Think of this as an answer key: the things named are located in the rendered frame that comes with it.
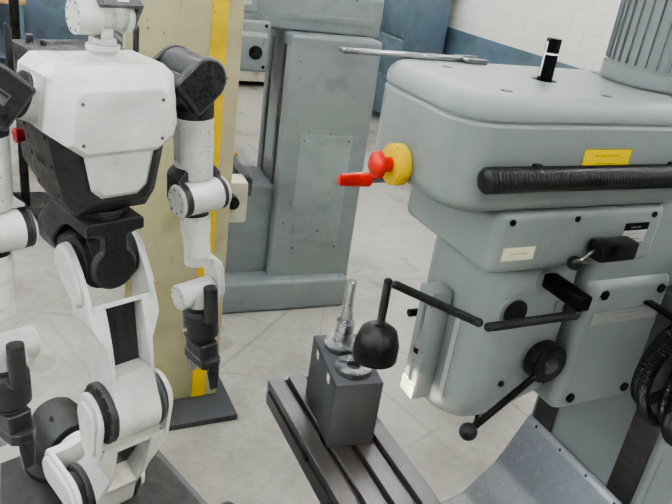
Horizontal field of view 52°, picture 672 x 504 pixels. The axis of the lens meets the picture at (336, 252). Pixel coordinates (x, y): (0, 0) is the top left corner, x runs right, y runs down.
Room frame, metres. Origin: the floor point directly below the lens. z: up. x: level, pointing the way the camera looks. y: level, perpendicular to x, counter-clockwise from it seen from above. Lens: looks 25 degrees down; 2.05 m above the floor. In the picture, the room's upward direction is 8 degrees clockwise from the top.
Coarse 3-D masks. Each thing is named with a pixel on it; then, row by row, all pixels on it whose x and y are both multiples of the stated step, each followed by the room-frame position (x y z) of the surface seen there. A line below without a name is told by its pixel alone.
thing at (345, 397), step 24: (312, 360) 1.51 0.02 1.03; (336, 360) 1.41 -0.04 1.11; (312, 384) 1.49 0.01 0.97; (336, 384) 1.33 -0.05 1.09; (360, 384) 1.35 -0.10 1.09; (312, 408) 1.46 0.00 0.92; (336, 408) 1.33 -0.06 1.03; (360, 408) 1.35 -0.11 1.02; (336, 432) 1.33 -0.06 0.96; (360, 432) 1.35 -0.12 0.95
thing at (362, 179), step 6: (342, 174) 1.02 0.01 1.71; (348, 174) 1.02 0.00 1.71; (354, 174) 1.03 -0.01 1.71; (360, 174) 1.03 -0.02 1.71; (366, 174) 1.03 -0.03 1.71; (342, 180) 1.01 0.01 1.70; (348, 180) 1.02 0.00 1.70; (354, 180) 1.02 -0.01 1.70; (360, 180) 1.02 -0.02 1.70; (366, 180) 1.03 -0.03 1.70; (372, 180) 1.04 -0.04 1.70; (378, 180) 1.04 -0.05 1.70; (354, 186) 1.03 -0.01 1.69; (360, 186) 1.03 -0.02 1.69; (366, 186) 1.03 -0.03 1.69
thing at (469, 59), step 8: (344, 48) 1.02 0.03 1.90; (352, 48) 1.03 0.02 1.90; (360, 48) 1.04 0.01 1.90; (384, 56) 1.05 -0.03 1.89; (392, 56) 1.05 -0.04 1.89; (400, 56) 1.06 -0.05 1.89; (408, 56) 1.06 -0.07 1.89; (416, 56) 1.07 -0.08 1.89; (424, 56) 1.08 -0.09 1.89; (432, 56) 1.08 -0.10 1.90; (440, 56) 1.09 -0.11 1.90; (448, 56) 1.10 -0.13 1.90; (456, 56) 1.11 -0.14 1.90; (464, 56) 1.13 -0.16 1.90; (472, 56) 1.14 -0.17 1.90; (480, 64) 1.11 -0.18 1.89
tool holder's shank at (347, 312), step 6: (348, 282) 1.49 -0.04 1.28; (354, 282) 1.49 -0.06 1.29; (348, 288) 1.49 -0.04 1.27; (354, 288) 1.49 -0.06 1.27; (348, 294) 1.49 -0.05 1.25; (354, 294) 1.49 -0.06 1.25; (348, 300) 1.48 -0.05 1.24; (348, 306) 1.48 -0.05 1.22; (342, 312) 1.49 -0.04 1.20; (348, 312) 1.48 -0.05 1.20; (342, 318) 1.48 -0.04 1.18; (348, 318) 1.48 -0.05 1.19
